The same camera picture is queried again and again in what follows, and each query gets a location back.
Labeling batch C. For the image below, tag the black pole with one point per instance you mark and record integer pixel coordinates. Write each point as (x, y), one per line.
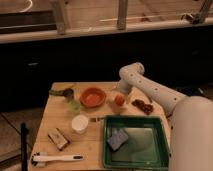
(24, 157)

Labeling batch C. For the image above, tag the green plastic tray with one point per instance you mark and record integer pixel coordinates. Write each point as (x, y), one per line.
(146, 148)

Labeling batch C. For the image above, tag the red apple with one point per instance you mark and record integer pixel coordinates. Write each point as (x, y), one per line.
(119, 100)

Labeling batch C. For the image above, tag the small metal cup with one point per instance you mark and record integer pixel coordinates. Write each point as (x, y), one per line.
(69, 94)

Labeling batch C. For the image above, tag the orange plastic bowl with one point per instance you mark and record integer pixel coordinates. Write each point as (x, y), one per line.
(92, 97)

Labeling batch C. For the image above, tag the white dish brush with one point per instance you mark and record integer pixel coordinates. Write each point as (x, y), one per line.
(43, 158)

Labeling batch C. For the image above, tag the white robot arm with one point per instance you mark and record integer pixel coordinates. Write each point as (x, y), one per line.
(191, 137)

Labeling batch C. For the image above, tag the brown chocolate box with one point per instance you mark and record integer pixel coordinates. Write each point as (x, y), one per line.
(59, 140)

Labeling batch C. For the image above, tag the light green cup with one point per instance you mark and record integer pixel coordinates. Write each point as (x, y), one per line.
(75, 106)

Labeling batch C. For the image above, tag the blue sponge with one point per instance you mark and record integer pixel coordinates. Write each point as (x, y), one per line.
(117, 139)

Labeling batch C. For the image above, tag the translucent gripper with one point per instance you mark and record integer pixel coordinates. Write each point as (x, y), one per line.
(127, 97)

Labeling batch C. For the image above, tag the white paper cup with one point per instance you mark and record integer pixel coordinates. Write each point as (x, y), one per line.
(79, 124)

